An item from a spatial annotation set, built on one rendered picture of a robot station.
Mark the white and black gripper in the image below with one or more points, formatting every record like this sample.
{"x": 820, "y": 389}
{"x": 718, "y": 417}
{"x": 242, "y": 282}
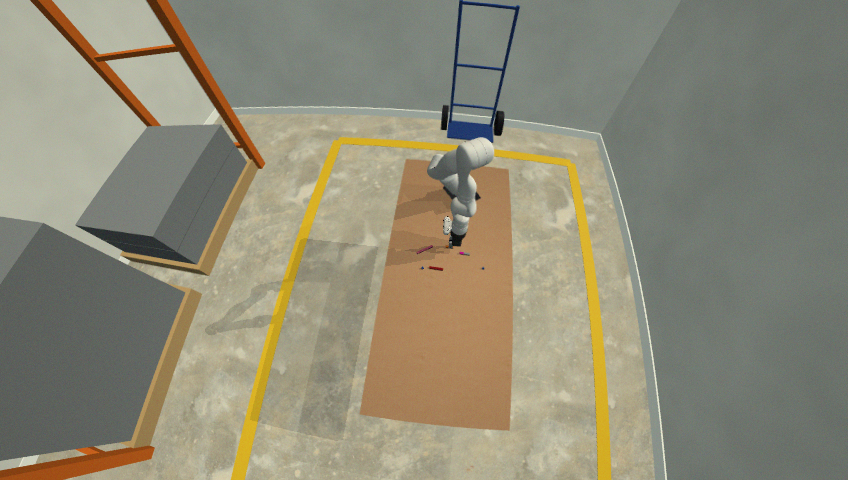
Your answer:
{"x": 456, "y": 234}

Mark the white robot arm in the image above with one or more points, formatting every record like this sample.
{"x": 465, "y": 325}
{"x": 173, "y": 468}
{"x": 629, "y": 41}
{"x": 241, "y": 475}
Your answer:
{"x": 469, "y": 155}

